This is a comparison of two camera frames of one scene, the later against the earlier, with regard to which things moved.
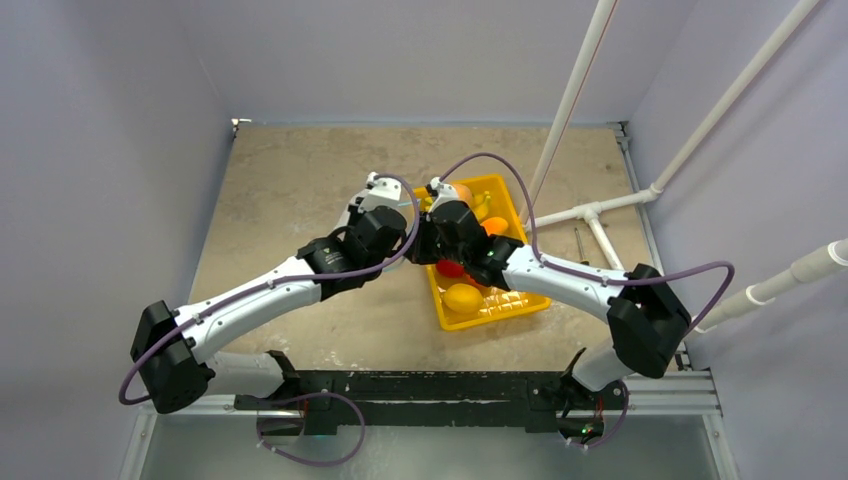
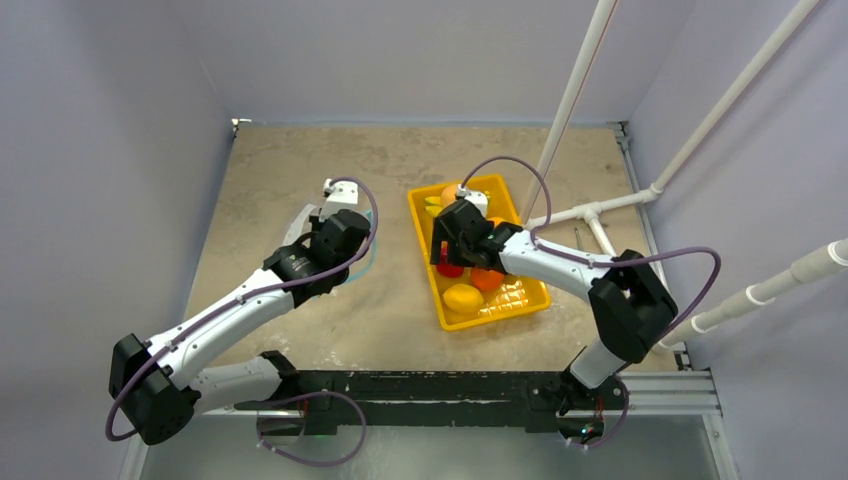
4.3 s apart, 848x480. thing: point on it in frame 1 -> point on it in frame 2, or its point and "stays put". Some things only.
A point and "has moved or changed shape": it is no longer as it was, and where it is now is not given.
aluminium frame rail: x=685 y=392 stays put
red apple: x=450 y=268 stays put
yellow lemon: x=463 y=298 stays put
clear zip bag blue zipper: x=408 y=236 has moved or changed shape
